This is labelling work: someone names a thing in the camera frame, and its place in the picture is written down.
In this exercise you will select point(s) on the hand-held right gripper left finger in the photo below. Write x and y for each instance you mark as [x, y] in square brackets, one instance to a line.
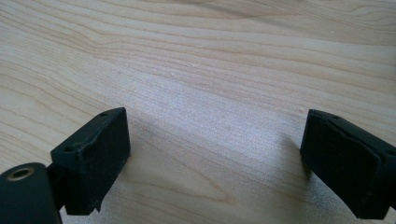
[93, 161]

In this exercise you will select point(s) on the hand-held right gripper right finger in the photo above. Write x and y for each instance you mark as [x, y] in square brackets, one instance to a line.
[348, 168]

